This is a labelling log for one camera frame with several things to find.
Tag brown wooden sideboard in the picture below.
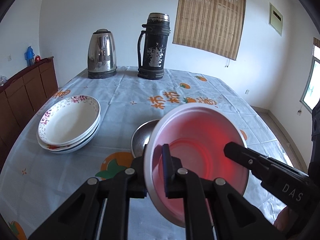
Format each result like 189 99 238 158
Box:
0 57 58 167

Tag blue thermos bottle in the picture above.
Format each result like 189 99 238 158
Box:
24 46 35 67

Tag stainless steel electric kettle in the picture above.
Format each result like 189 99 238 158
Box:
87 29 117 79

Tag white bowl pink flowers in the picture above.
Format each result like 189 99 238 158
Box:
37 95 100 146

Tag person right hand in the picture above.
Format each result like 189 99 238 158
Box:
273 206 298 232

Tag red plastic bowl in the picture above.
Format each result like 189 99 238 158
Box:
144 103 249 227

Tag white plate red flowers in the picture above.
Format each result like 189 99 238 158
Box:
36 120 100 152

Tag crumpled plastic bag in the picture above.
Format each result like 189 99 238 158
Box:
0 75 8 86

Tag bamboo window blind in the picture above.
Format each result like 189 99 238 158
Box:
173 0 246 60

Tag green framed window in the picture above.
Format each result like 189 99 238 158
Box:
300 37 320 113

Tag stainless steel bowl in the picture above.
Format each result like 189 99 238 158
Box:
131 119 159 158

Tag white printed tablecloth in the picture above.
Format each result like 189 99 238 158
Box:
0 65 295 240

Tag small red object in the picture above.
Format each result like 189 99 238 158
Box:
35 55 41 62

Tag black thermos flask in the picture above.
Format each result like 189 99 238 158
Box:
137 12 170 80

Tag wall electrical panel box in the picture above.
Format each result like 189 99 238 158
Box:
269 3 283 36

